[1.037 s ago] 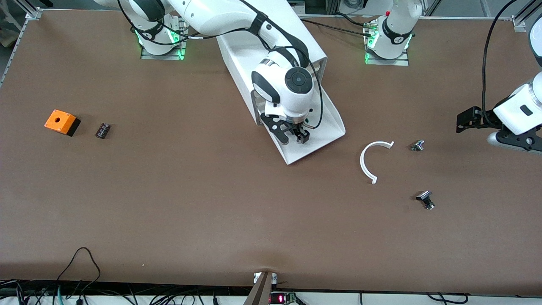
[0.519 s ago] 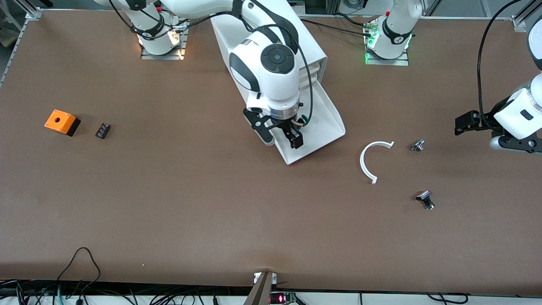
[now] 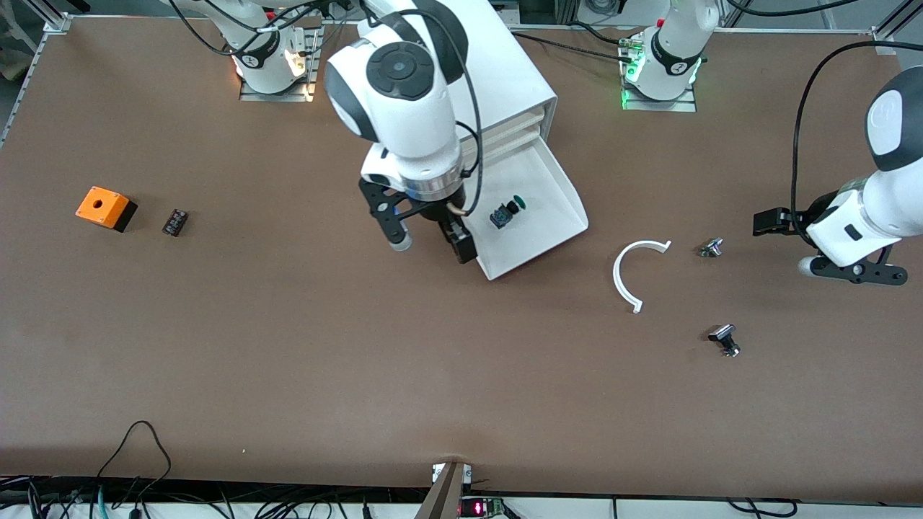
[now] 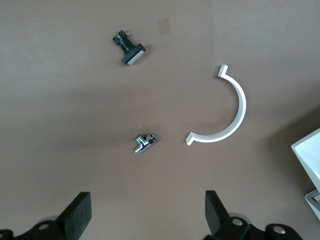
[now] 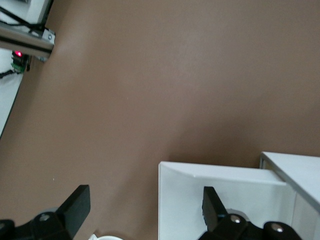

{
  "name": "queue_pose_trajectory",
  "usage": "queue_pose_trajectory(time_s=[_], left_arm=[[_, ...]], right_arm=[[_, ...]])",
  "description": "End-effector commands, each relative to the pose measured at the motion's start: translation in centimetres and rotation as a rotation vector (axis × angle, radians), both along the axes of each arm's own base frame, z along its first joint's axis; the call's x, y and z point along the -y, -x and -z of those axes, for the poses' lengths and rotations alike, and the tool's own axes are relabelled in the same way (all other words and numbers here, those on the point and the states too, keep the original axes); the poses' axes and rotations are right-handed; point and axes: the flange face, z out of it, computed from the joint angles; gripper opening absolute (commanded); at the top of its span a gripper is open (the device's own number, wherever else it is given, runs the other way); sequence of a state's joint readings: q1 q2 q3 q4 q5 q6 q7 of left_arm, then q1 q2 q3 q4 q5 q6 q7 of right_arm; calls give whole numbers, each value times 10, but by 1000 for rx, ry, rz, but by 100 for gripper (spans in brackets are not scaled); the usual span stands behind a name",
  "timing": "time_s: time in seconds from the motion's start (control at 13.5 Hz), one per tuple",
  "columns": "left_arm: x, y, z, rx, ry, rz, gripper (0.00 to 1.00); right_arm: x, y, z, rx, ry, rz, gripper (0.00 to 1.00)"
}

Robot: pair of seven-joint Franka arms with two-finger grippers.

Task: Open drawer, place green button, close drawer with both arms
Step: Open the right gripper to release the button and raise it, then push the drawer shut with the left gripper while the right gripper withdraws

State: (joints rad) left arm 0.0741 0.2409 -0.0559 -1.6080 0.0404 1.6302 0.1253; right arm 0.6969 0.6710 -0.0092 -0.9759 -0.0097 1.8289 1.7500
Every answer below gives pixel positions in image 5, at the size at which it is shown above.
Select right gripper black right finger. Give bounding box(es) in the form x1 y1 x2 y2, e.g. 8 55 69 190
198 186 305 240

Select white background box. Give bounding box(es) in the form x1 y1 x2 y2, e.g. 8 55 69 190
24 0 55 25

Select aluminium camera post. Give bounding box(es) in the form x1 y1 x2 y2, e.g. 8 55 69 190
0 21 56 60

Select silver corner bracket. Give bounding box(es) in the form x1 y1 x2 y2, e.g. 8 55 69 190
41 27 56 41

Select black background cable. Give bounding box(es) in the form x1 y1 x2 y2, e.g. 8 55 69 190
0 4 47 33

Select white half ring clamp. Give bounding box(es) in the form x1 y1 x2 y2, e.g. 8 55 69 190
88 233 126 240

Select circuit board with red light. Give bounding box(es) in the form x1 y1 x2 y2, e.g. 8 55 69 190
9 49 32 75

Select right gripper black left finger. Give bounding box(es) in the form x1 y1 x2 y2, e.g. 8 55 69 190
0 184 91 240

